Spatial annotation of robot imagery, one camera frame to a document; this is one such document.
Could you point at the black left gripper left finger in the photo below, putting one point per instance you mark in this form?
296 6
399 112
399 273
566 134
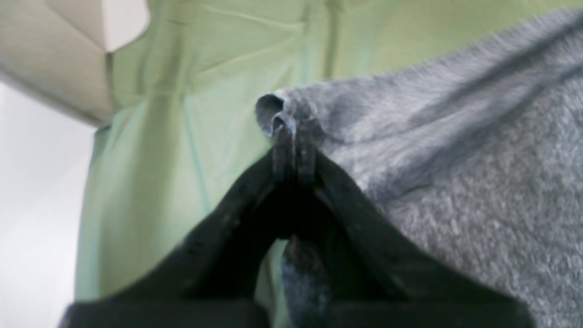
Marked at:
208 280

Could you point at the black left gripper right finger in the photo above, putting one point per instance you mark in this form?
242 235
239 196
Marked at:
350 268

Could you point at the grey heathered T-shirt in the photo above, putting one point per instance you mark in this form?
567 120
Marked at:
476 156

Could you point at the green table cloth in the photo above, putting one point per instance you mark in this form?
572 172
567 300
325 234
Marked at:
185 126

